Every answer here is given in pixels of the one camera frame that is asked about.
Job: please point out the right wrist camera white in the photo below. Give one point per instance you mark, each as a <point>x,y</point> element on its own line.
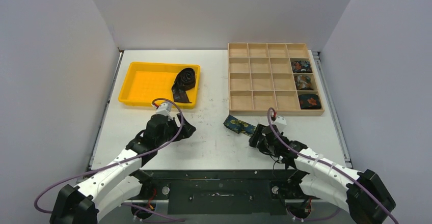
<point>279,121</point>

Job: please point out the black patterned tie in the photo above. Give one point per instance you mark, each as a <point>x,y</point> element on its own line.
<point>184,81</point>

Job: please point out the blue yellow floral tie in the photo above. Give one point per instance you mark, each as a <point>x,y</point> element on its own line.
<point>238,126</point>

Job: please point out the rolled tie top slot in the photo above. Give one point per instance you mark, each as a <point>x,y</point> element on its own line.
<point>301,66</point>

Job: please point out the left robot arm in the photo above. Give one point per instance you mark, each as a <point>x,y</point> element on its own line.
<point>92,199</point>

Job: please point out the rolled tie middle slot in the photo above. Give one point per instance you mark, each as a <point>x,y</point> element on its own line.
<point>303,83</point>

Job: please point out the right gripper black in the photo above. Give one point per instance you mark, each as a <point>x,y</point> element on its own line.
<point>258,136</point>

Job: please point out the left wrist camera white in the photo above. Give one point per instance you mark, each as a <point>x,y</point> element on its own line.
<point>163,109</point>

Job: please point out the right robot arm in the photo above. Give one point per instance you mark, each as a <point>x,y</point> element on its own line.
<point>361,194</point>

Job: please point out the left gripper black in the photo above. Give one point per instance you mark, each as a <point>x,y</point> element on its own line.
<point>187,131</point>

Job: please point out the wooden compartment box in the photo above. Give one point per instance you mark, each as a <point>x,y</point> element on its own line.
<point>261,76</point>

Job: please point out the rolled tie slot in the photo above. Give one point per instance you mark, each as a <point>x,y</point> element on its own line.
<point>309,101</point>
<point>301,66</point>
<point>303,83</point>

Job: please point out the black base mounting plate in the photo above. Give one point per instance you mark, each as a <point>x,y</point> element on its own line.
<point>223,192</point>

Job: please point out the rolled tie bottom slot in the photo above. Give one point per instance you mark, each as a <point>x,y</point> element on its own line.
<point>309,101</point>

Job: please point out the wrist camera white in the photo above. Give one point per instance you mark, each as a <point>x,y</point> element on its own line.
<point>279,121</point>
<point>163,109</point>

